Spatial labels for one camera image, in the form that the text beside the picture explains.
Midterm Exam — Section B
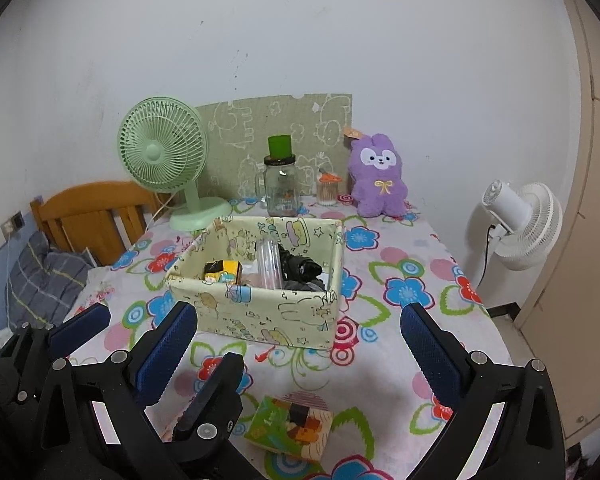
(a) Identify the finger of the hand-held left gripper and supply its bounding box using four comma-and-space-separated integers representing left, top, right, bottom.
50, 303, 112, 358
172, 352, 244, 453

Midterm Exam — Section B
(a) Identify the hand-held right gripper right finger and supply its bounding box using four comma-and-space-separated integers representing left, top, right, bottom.
400, 302, 566, 480

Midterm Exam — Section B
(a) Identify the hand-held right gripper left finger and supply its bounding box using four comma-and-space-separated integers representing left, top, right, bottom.
40, 301, 198, 480

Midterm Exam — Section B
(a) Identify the green tissue packet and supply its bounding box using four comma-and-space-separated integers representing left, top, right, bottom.
243, 394, 334, 463

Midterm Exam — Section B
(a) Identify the yellow cartoon fabric storage box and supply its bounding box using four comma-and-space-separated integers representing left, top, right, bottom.
166, 215, 346, 350

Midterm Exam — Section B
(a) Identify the clear plastic tube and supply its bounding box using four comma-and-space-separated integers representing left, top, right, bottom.
256, 239, 283, 291

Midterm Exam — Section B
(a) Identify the black plastic bag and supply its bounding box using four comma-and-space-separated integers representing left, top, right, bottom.
277, 245, 328, 292

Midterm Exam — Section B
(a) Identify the grey plaid pillow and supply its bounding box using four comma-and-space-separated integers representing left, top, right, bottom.
7, 230, 93, 331

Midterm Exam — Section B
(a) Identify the white floor fan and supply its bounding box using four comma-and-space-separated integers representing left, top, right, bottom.
481, 180, 563, 272

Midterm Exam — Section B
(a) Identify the purple plush rabbit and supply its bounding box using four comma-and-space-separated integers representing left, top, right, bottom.
344, 126, 410, 218

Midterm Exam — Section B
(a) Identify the green desk fan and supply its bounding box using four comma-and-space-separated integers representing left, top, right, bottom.
117, 96, 232, 233

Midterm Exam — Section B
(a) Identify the toothpick holder with orange lid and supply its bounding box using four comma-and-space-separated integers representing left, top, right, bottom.
316, 172, 341, 206

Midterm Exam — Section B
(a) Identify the glass jar mug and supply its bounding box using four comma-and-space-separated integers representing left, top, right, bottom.
254, 155, 302, 217

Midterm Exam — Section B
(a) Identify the beige cabinet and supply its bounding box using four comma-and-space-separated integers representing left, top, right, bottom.
517, 0, 600, 446

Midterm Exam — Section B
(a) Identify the green cup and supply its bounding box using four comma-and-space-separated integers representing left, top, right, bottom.
267, 133, 294, 159

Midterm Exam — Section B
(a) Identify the printed cardboard panel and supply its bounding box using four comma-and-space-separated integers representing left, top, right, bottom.
195, 92, 353, 201

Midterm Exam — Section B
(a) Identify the black fan cable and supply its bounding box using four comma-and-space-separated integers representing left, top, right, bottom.
480, 222, 497, 306

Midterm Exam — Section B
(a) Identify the wall socket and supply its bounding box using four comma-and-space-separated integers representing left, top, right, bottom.
1, 212, 25, 236

